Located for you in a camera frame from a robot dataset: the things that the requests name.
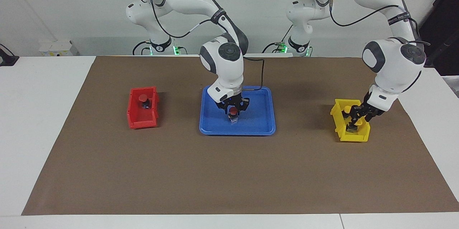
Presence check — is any blue plastic tray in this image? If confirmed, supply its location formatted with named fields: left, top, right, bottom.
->
left=199, top=85, right=276, bottom=136

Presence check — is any yellow plastic bin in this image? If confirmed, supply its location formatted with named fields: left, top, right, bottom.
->
left=330, top=99, right=371, bottom=142

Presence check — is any brown table mat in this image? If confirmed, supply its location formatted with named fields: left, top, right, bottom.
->
left=22, top=56, right=459, bottom=216

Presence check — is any red plastic bin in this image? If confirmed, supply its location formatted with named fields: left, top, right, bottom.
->
left=127, top=86, right=159, bottom=130

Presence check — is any black stand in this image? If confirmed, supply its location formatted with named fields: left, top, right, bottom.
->
left=418, top=0, right=459, bottom=77

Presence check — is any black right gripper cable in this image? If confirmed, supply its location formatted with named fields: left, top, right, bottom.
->
left=244, top=58, right=265, bottom=90

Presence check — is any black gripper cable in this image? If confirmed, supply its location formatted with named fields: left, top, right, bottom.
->
left=244, top=58, right=265, bottom=90
left=394, top=5, right=431, bottom=94

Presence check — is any black left base cable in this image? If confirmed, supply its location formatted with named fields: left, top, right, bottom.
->
left=262, top=24, right=293, bottom=53

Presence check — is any black base cable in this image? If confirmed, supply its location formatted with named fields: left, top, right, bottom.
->
left=132, top=40, right=153, bottom=56
left=262, top=24, right=293, bottom=53

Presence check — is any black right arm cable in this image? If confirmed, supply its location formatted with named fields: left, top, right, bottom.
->
left=133, top=0, right=220, bottom=39

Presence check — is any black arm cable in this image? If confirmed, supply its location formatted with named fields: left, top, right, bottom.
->
left=133, top=0, right=220, bottom=39
left=328, top=0, right=404, bottom=27

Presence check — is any black right arm strap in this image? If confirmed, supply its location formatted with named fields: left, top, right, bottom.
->
left=211, top=9, right=227, bottom=25

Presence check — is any black arm strap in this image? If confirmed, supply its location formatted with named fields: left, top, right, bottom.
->
left=211, top=9, right=227, bottom=25
left=388, top=11, right=410, bottom=25

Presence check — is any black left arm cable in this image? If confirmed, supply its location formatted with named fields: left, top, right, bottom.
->
left=328, top=0, right=404, bottom=27

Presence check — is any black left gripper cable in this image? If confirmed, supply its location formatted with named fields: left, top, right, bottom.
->
left=394, top=5, right=431, bottom=94

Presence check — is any black left arm strap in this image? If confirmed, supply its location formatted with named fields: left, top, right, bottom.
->
left=388, top=11, right=410, bottom=25

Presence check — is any black right base cable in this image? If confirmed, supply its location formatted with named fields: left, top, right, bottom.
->
left=132, top=40, right=153, bottom=56

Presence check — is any white wall socket box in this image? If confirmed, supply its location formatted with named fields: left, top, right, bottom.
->
left=39, top=40, right=80, bottom=57

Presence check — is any black clamp mount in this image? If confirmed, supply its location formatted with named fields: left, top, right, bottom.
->
left=0, top=43, right=19, bottom=67

